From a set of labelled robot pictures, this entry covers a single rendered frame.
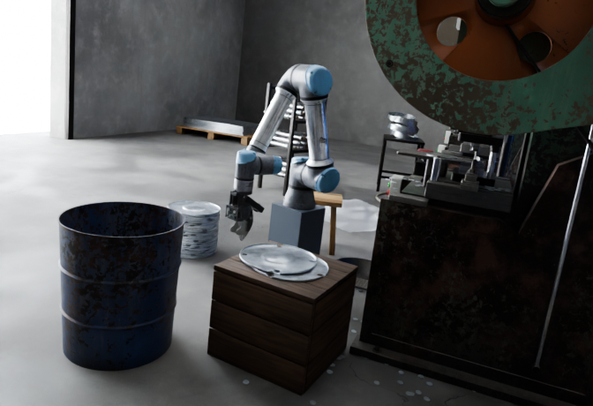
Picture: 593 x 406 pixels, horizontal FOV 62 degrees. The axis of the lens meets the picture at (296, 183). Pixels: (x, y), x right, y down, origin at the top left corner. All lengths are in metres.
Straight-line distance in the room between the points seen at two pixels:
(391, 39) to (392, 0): 0.12
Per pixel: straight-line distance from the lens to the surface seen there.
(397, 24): 1.64
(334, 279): 1.77
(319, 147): 2.06
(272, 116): 2.07
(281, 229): 2.26
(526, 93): 1.60
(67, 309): 1.86
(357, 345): 2.05
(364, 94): 8.93
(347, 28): 9.09
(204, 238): 2.76
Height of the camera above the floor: 1.03
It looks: 12 degrees down
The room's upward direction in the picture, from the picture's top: 7 degrees clockwise
